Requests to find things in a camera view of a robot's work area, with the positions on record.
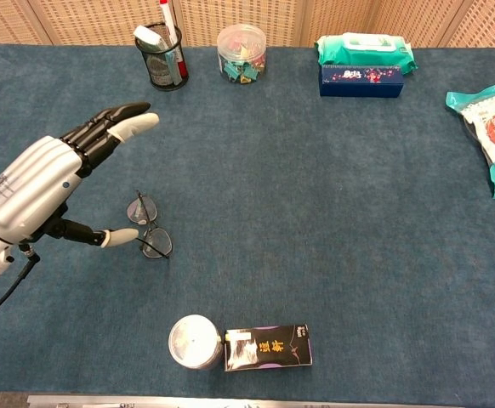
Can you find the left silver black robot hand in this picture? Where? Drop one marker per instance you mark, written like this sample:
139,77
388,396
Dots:
30,187

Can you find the thin-framed eyeglasses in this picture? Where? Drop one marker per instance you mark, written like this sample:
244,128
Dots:
137,210

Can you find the black mesh pen holder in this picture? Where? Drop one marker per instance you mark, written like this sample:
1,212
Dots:
162,74

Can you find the wicker folding screen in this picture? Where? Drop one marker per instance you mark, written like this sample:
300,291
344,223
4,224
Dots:
81,21

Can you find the teal pen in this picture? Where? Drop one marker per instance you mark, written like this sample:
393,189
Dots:
173,68

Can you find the white eraser block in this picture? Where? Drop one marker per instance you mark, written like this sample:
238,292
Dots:
145,36

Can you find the red white marker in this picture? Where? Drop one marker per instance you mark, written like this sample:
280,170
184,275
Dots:
167,17

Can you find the round silver lidded tin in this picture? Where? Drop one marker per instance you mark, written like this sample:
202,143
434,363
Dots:
194,340

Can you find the clear jar of binder clips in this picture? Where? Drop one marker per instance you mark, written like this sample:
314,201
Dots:
241,47

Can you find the black box gold characters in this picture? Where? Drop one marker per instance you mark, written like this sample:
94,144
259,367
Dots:
273,348

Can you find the dark blue printed box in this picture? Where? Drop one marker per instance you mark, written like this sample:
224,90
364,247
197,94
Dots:
358,87

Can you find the green wet wipes pack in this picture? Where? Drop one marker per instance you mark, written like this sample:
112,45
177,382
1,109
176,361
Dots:
362,51

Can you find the silver metal rail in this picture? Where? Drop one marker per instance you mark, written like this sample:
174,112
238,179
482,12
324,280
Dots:
230,401

